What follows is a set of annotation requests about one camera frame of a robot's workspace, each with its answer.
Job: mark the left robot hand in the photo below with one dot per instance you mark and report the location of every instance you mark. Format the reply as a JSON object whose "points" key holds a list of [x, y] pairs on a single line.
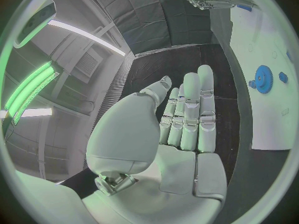
{"points": [[130, 134]]}

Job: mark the white task board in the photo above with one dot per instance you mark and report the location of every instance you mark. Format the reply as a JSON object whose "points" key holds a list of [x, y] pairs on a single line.
{"points": [[264, 115]]}

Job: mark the blue block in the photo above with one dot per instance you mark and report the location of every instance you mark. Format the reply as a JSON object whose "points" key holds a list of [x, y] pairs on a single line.
{"points": [[245, 7]]}

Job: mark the small blue peg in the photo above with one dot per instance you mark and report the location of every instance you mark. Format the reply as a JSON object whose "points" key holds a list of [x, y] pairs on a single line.
{"points": [[252, 84]]}

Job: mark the blue gear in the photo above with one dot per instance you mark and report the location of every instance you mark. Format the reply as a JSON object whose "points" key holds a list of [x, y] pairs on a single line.
{"points": [[264, 79]]}

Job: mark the glowing light bar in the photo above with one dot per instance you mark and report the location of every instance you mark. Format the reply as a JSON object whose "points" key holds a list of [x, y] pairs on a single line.
{"points": [[30, 89]]}

